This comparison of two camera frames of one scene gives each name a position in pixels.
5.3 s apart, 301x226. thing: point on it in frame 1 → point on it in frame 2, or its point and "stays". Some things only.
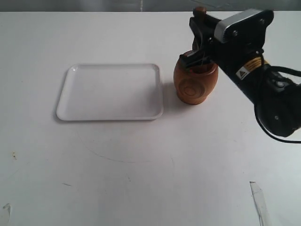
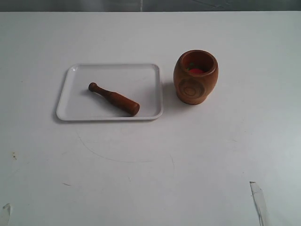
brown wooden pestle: [201, 9] → [127, 105]
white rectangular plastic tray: [111, 91] stays
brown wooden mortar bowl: [194, 84] stays
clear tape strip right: [260, 203] stays
